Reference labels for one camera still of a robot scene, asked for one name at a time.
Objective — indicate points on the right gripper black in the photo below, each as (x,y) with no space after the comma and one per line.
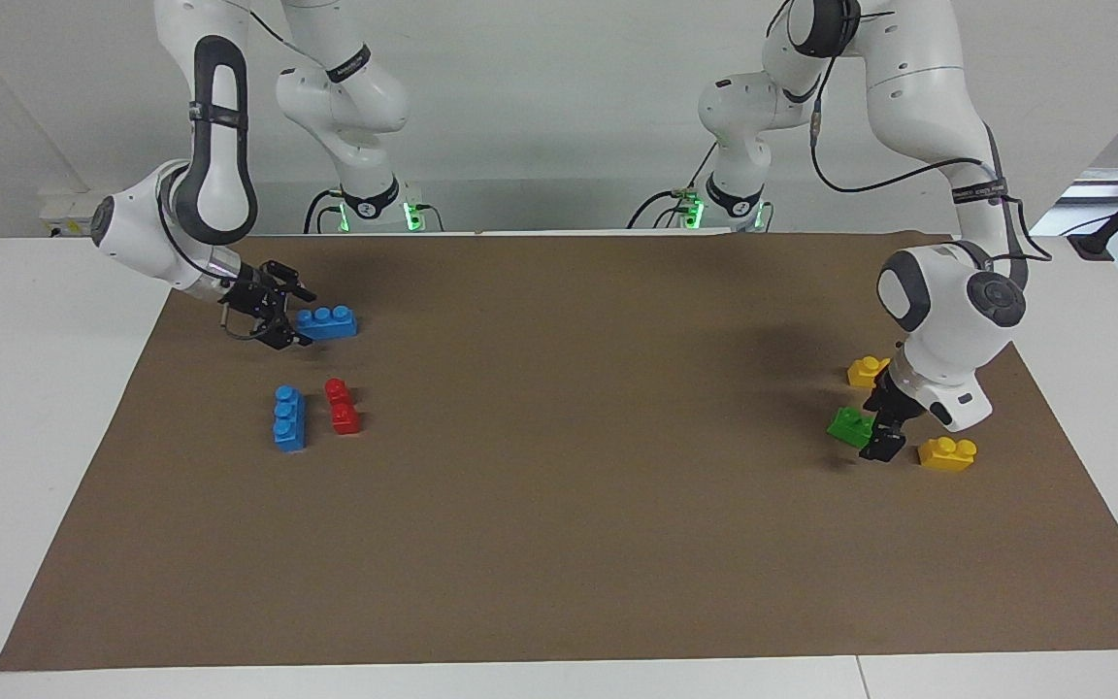
(260,303)

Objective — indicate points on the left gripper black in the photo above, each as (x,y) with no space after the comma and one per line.
(904,400)

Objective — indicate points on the green toy brick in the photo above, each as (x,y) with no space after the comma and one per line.
(848,427)

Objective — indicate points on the blue three-stud toy brick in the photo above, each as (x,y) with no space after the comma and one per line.
(289,422)
(331,325)

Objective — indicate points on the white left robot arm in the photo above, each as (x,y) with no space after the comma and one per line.
(947,320)

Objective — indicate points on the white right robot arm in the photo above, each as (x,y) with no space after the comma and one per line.
(142,233)

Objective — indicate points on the yellow toy brick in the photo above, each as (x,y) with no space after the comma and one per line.
(945,456)
(865,373)

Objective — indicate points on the red toy brick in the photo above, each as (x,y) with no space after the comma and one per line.
(337,391)
(345,420)

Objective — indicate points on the brown paper table mat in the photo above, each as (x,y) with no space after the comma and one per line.
(559,485)

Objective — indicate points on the white wall socket box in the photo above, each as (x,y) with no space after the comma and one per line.
(69,209)

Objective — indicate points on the grey metal window frame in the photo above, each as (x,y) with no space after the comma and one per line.
(1112,177)

